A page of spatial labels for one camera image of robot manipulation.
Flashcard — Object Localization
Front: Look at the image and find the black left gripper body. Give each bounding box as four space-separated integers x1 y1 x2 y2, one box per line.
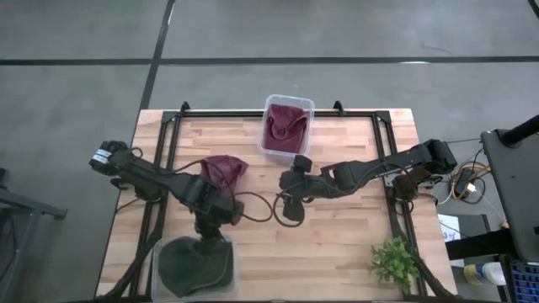
194 218 231 244

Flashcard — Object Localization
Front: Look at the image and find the white bottle yellow label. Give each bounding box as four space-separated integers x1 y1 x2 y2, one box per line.
462 261 508 287

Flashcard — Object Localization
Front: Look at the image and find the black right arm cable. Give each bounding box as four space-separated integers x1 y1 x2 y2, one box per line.
272 194 305 228

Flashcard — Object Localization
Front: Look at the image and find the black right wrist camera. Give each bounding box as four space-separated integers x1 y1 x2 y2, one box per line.
292 154 314 174

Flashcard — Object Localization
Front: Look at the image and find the clear plastic bin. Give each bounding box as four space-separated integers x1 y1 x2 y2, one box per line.
150 233 239 303
258 93 317 160

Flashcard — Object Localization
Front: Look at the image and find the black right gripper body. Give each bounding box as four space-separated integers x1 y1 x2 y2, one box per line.
280 168 323 199

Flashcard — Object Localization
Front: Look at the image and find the yellow cable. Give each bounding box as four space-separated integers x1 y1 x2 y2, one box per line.
450 166 492 201

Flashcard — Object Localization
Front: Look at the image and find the black aluminium table frame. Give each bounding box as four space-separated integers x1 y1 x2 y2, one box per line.
100 100 458 302

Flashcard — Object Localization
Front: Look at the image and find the blue keyboard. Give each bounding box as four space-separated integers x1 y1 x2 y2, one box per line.
509 261 539 303

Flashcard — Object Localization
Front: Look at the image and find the white paper sheet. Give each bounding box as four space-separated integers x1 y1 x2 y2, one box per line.
437 213 463 242

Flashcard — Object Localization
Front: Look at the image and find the small green artificial plant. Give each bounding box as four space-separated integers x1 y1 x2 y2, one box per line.
367 235 421 295

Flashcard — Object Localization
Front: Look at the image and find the grey metal stand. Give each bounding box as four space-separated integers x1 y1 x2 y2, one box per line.
0 167 68 303

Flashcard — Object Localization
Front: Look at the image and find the maroon baseball cap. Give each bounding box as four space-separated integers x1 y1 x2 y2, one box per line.
263 103 311 155
199 154 250 199

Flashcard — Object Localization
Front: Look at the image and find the faded green baseball cap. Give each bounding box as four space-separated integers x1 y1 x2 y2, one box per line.
210 242 235 291

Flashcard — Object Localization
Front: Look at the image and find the black table clamp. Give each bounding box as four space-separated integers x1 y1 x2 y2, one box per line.
109 176 140 190

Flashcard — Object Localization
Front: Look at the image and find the dark green cloth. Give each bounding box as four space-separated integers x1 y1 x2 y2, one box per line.
157 236 220 299

